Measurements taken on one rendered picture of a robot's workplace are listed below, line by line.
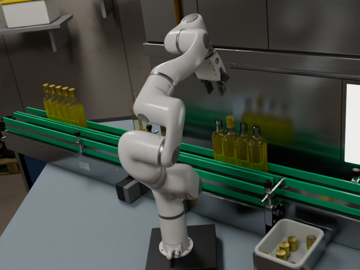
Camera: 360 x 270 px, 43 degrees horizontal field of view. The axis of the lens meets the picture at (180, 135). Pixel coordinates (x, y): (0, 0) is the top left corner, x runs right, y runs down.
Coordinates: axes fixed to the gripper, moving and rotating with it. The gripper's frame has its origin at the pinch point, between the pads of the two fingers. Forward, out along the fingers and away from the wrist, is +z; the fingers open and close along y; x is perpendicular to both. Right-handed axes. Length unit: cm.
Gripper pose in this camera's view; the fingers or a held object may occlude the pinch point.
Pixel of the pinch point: (215, 88)
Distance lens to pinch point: 163.1
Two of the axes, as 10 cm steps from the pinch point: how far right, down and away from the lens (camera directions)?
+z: 3.3, 7.1, 6.3
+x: -5.4, 6.8, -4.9
